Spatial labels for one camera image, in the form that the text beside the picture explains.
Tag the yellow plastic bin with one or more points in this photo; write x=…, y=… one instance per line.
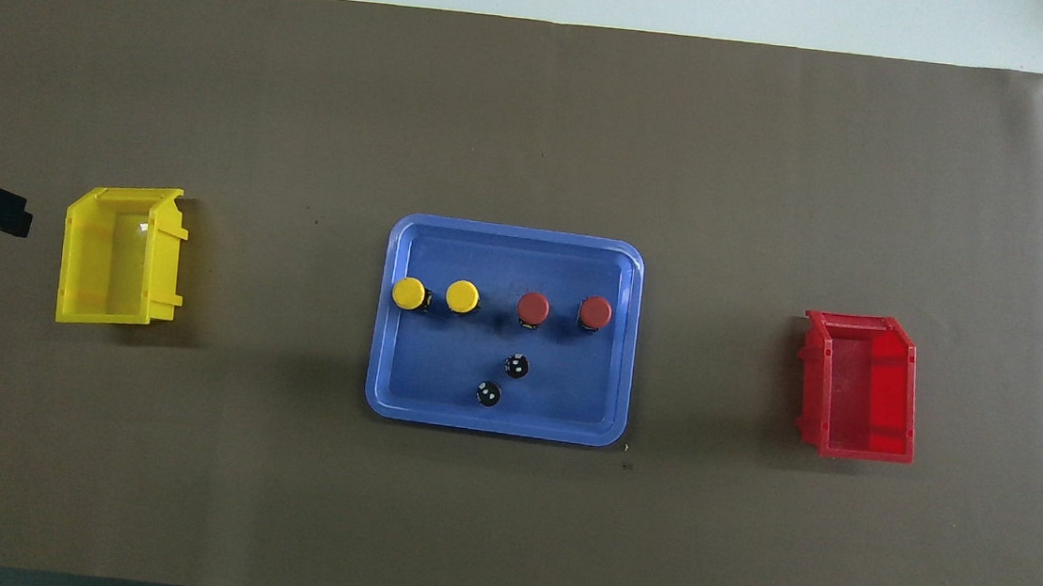
x=108, y=266

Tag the brown paper table mat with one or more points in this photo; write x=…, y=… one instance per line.
x=539, y=96

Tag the red push button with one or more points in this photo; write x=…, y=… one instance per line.
x=594, y=312
x=533, y=307

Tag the red plastic bin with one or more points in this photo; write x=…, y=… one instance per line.
x=862, y=398

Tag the blue plastic tray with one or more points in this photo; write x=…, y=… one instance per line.
x=569, y=401

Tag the yellow push button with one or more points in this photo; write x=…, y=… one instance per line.
x=462, y=295
x=408, y=293

